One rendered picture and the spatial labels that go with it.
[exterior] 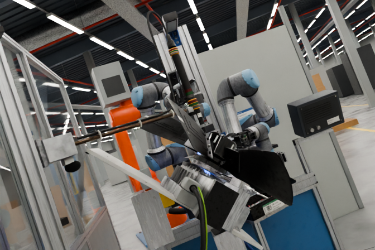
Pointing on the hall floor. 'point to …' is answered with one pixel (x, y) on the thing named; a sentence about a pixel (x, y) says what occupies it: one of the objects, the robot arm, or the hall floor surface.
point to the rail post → (327, 218)
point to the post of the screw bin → (260, 236)
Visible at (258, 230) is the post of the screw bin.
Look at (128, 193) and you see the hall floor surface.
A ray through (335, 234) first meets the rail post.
